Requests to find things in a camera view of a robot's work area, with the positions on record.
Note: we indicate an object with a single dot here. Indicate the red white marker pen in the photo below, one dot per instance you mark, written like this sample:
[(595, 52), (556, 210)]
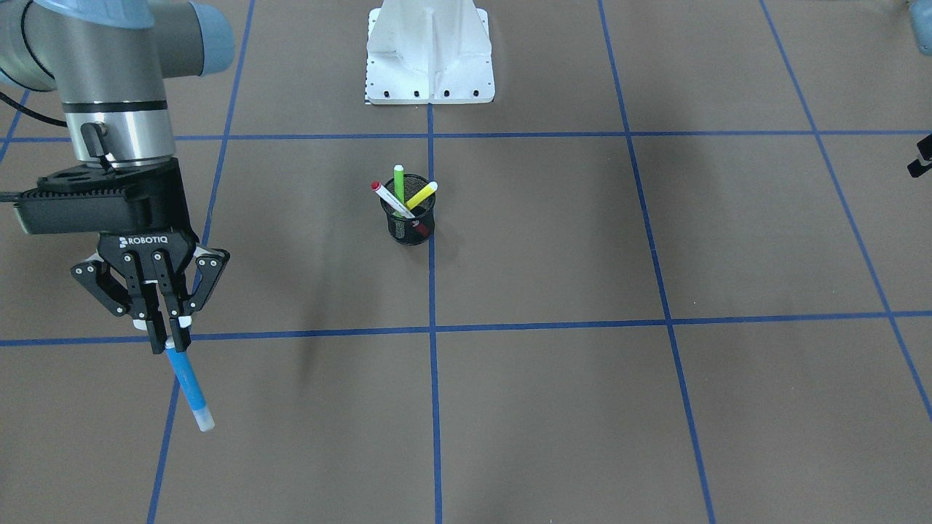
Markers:
[(398, 208)]

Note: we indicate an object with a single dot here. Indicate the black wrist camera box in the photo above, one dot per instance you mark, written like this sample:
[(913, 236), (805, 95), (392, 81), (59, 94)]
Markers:
[(85, 200)]

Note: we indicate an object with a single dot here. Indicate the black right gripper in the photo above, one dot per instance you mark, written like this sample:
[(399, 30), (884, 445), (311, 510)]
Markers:
[(162, 211)]

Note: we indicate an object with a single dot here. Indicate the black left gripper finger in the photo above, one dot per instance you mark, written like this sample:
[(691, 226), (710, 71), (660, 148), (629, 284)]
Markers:
[(922, 163)]

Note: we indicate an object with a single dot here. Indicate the blue marker pen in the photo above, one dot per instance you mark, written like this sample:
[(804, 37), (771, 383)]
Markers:
[(190, 386)]

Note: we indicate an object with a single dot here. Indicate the white pedestal base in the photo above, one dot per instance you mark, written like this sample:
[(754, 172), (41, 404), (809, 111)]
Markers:
[(429, 52)]

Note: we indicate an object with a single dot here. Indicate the yellow highlighter pen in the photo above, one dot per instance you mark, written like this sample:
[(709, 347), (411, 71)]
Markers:
[(425, 193)]

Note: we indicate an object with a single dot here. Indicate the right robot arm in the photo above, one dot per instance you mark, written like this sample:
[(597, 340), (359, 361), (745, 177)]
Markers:
[(108, 62)]

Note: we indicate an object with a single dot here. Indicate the black mesh pen cup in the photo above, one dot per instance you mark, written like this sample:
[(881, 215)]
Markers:
[(400, 229)]

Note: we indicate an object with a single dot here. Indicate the green highlighter pen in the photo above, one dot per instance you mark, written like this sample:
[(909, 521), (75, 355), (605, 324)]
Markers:
[(399, 183)]

